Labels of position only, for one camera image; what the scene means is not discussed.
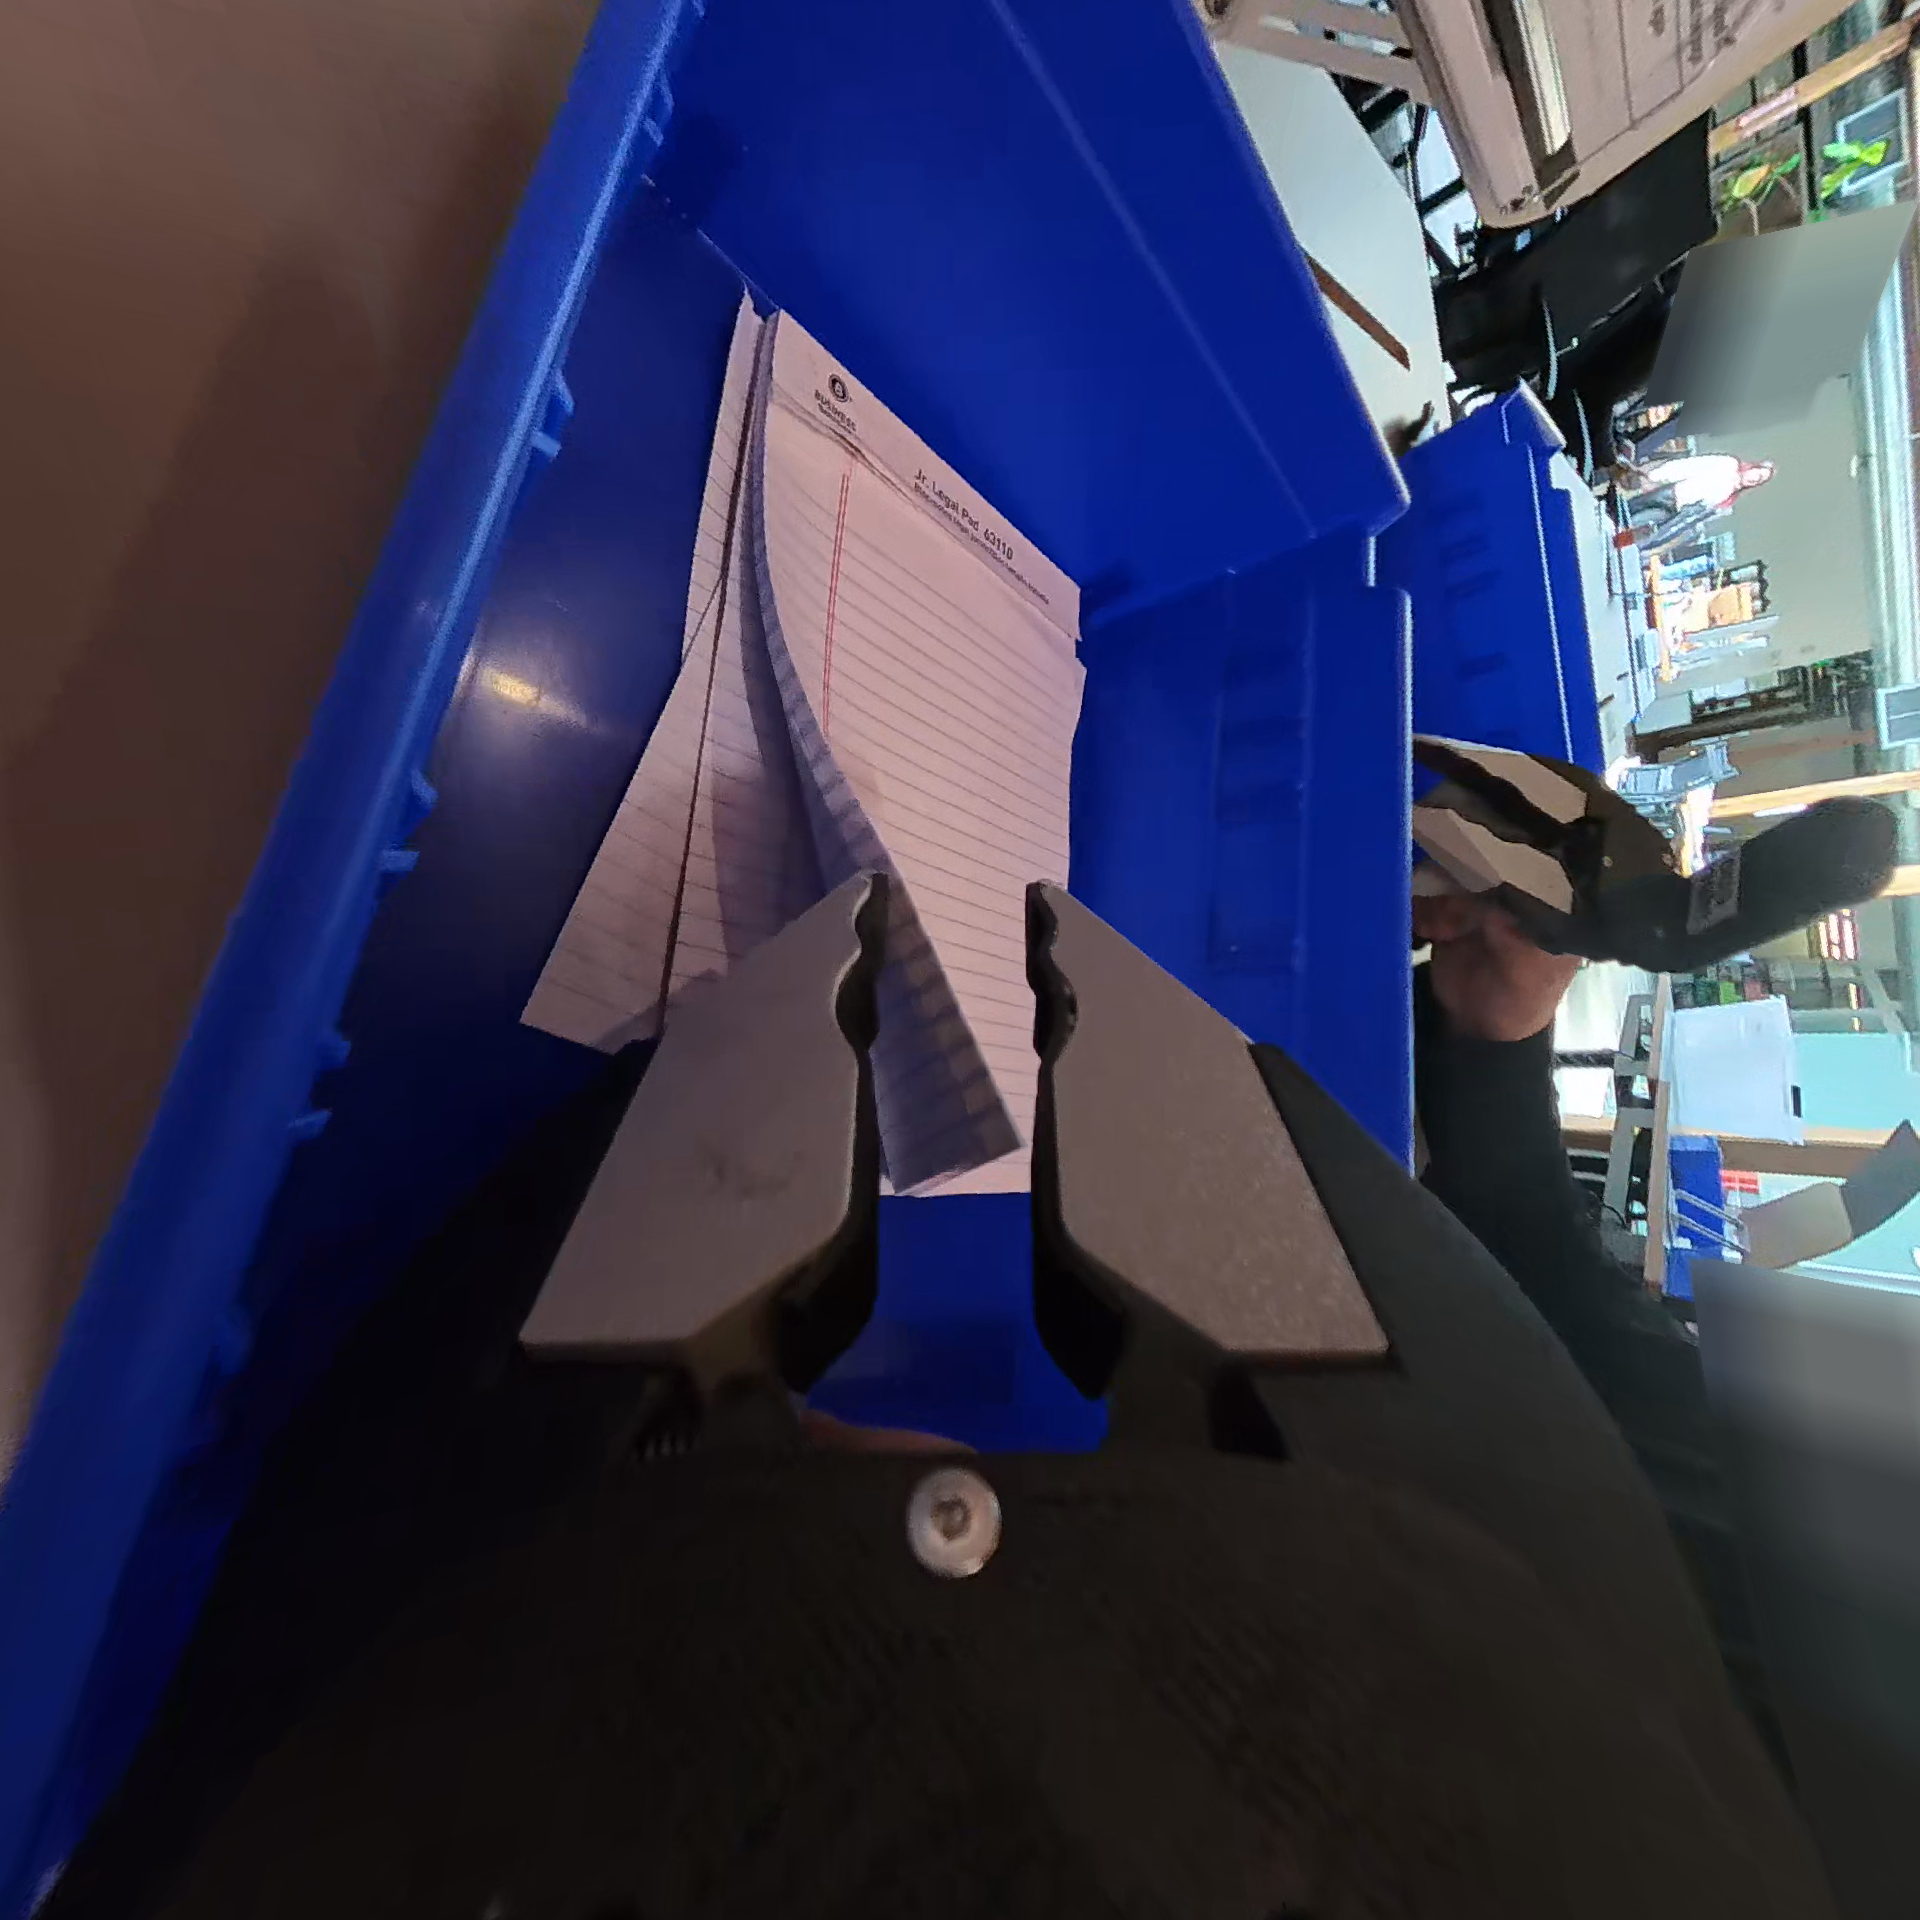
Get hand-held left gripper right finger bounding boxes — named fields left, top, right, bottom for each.
left=1028, top=877, right=1390, bottom=1401

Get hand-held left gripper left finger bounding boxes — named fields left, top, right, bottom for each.
left=520, top=871, right=893, bottom=1388

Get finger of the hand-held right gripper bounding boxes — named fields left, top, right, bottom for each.
left=1414, top=735, right=1595, bottom=824
left=1414, top=810, right=1578, bottom=917

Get narrow blue plastic bin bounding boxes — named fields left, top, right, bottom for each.
left=1397, top=382, right=1612, bottom=772

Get lined paper sheet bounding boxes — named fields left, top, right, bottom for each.
left=520, top=287, right=786, bottom=1054

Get white lined legal pad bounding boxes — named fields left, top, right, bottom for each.
left=745, top=307, right=1091, bottom=1201

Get large blue plastic bin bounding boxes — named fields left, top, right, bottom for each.
left=0, top=0, right=1417, bottom=1920

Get person's right forearm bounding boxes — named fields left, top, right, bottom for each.
left=1414, top=994, right=1727, bottom=1441

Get grey desk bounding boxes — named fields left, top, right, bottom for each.
left=0, top=0, right=1449, bottom=1483

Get person's right hand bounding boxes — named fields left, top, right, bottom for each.
left=1414, top=884, right=1585, bottom=1044

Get white storage box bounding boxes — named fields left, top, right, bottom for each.
left=1668, top=994, right=1805, bottom=1143

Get grey folded cardboard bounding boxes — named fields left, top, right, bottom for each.
left=1736, top=1120, right=1920, bottom=1280

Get small blue desktop bins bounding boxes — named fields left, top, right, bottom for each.
left=1668, top=1143, right=1727, bottom=1288

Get green plant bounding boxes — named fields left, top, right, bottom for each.
left=1727, top=135, right=1896, bottom=203

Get wooden instruction board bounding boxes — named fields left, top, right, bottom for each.
left=1401, top=0, right=1870, bottom=229

